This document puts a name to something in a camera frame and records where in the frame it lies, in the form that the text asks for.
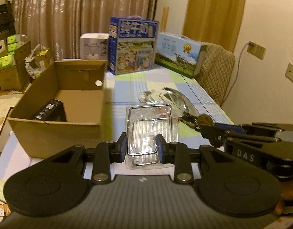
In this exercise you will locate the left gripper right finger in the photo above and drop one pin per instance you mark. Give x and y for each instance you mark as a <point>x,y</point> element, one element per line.
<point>175,153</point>

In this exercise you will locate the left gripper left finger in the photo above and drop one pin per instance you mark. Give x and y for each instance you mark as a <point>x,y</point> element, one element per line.
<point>106,153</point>

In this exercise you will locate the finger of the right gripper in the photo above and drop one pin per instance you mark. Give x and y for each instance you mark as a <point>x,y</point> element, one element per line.
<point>220,128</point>
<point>216,140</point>

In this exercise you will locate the clear plastic packaged rack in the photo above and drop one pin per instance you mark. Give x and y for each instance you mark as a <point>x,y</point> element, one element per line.
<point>143,123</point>

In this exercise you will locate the person right hand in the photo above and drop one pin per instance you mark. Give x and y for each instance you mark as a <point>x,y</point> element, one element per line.
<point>286,195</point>

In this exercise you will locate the silver foil bag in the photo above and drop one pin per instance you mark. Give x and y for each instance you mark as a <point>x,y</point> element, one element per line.
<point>183,103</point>

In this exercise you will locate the checkered bed sheet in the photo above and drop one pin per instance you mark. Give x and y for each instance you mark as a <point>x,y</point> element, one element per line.
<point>125,94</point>

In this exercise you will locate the brown quilted chair cover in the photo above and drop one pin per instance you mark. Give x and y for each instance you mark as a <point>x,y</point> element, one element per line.
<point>215,73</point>

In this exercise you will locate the open cardboard box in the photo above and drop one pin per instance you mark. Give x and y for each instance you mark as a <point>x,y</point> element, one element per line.
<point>79,84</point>

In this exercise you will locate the white power adapter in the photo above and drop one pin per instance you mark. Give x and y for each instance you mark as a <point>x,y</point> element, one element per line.
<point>151,96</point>

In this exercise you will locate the black rectangular box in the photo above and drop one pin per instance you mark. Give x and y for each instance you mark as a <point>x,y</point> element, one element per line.
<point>52,111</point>

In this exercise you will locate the light blue milk carton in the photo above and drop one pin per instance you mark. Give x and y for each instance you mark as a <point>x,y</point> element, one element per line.
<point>180,54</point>

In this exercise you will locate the dark tray box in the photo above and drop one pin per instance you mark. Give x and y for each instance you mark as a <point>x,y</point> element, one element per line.
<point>5,130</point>

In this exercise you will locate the small white product box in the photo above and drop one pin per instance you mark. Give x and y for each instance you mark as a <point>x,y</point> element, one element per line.
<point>94,46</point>

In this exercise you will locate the crumpled bag of items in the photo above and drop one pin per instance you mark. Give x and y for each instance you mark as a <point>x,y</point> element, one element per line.
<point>38,61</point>

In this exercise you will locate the dark blue milk carton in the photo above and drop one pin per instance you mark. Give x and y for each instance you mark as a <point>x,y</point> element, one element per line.
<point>132,44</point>

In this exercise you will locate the orange door curtain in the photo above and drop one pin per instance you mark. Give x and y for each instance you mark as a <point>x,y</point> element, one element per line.
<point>214,21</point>

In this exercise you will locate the cardboard box with green packs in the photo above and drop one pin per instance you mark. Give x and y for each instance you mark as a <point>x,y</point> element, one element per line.
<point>13,74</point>

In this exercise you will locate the brown window curtain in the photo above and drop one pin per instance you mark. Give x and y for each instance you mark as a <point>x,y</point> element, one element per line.
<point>58,24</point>

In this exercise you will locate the beige wall socket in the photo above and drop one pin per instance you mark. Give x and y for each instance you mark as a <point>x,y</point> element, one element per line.
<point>289,72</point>

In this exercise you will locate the wall socket with plug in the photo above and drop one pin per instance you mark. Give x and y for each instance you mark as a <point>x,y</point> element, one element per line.
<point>251,47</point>

